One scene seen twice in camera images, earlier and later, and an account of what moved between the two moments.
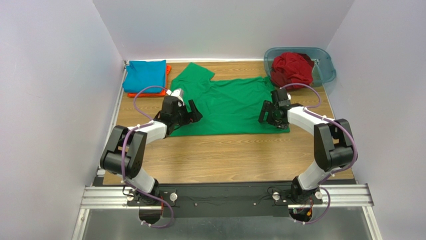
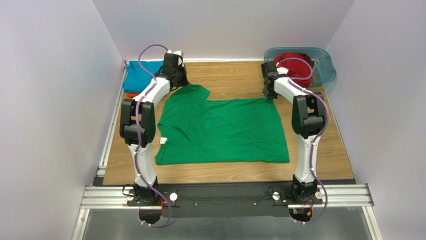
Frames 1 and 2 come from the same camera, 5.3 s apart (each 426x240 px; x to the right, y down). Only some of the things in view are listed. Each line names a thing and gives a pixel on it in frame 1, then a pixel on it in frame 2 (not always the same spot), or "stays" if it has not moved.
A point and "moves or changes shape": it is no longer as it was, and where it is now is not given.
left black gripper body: (185, 114) -> (181, 79)
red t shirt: (289, 68) stays
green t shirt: (227, 106) moves or changes shape
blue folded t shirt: (138, 74) stays
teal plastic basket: (325, 70) stays
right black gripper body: (268, 113) -> (269, 90)
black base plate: (268, 199) stays
